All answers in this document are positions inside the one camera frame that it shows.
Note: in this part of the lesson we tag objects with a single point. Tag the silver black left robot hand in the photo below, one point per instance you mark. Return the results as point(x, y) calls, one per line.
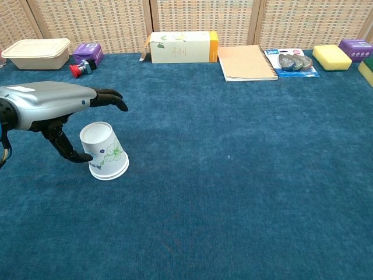
point(49, 99)

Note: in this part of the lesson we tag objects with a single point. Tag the white floral paper cup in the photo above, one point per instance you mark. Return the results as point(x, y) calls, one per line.
point(102, 146)
point(108, 177)

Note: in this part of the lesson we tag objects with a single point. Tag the red emergency stop button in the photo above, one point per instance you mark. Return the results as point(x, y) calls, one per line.
point(76, 70)

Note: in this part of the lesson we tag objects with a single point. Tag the beige lidded food container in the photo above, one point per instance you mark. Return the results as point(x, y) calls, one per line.
point(35, 54)

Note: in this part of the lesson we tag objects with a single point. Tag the purple cardboard box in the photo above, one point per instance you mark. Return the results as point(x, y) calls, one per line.
point(357, 49)
point(88, 52)

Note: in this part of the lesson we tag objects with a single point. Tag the woven bamboo screen panel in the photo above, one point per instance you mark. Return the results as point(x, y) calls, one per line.
point(13, 23)
point(96, 23)
point(204, 16)
point(314, 23)

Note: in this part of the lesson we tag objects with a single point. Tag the cream floral tissue box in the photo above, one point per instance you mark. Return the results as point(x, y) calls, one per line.
point(180, 48)

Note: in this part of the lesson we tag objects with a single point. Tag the blue table cloth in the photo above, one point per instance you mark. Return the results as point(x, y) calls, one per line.
point(204, 175)

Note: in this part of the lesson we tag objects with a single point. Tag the brown spiral notebook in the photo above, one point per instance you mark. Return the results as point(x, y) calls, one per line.
point(246, 62)

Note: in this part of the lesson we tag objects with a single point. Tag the blue tape blister pack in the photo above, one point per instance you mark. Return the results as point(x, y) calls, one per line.
point(292, 64)

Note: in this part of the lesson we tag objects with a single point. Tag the green and yellow sponge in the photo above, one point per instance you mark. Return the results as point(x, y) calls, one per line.
point(367, 71)

